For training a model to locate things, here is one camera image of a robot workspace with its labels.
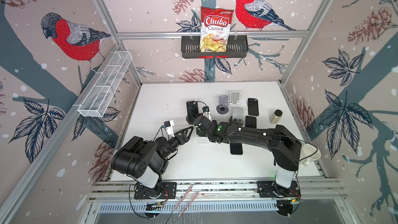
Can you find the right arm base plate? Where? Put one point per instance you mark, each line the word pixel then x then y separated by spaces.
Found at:
pixel 269 189

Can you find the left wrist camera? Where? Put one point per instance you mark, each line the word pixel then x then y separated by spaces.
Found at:
pixel 168 125

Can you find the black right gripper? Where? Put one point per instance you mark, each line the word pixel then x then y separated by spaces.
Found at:
pixel 198 134

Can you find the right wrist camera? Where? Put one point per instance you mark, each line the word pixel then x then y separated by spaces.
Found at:
pixel 206 112

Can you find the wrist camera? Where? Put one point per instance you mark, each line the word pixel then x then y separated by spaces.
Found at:
pixel 206 112
pixel 168 125

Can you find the white wire mesh basket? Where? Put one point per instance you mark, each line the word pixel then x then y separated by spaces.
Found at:
pixel 101 94

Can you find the green phone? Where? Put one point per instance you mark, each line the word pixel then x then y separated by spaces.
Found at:
pixel 251 122

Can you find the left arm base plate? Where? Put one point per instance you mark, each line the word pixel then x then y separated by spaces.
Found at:
pixel 162 191

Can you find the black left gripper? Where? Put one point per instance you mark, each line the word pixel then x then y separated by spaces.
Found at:
pixel 182 139

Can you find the black wall basket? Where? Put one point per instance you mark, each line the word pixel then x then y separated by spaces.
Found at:
pixel 237 47

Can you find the black phone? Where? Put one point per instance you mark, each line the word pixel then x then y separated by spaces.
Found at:
pixel 253 107
pixel 192 111
pixel 236 149

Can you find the small glass jar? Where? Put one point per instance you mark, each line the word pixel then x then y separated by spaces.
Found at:
pixel 275 116

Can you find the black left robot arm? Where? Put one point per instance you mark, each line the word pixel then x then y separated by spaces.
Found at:
pixel 146 161

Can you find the white phone stand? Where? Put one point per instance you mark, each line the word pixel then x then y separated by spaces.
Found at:
pixel 234 98
pixel 203 140

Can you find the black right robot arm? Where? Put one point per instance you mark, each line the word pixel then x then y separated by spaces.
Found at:
pixel 279 141

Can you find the white mug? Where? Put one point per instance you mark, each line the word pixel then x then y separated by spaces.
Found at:
pixel 309 153

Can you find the round wooden phone stand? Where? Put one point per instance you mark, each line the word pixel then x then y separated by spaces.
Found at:
pixel 237 117

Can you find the red cassava chips bag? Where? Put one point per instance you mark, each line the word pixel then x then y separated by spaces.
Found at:
pixel 215 29

